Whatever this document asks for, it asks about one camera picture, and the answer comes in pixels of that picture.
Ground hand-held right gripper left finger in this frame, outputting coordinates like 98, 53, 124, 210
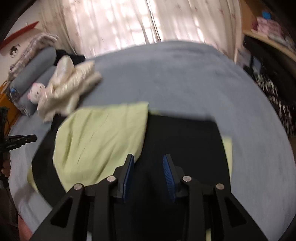
32, 153, 135, 241

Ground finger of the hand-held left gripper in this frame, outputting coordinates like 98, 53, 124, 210
6, 134, 37, 149

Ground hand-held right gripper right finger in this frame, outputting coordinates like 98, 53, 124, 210
162, 154, 269, 241

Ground light green jacket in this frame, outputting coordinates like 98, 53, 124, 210
27, 101, 233, 241

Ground person's left hand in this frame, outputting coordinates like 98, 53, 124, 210
1, 159, 11, 178

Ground orange wooden headboard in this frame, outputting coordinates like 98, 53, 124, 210
0, 81, 21, 139

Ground rolled grey-blue blanket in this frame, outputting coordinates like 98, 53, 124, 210
17, 66, 56, 116

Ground pink and white plush cat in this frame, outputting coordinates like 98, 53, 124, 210
27, 82, 47, 103

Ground grey pillows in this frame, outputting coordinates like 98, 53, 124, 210
9, 46, 57, 93

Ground floral folded quilt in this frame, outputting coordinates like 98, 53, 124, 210
8, 32, 59, 79

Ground pink bed sheet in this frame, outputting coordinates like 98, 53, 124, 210
17, 218, 35, 241

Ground black knit garment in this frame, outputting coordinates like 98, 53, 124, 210
54, 49, 85, 66

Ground blue bed blanket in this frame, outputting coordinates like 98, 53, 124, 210
8, 41, 290, 241

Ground black and white patterned cloth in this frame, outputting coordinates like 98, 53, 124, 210
252, 72, 296, 136

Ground white floral curtain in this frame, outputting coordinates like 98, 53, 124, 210
39, 0, 242, 63

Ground wooden bookshelf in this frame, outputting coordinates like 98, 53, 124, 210
240, 0, 296, 61

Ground stack of pink boxes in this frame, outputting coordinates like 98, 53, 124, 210
251, 16, 282, 39

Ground red wall sticker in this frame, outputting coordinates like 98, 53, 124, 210
0, 21, 40, 50

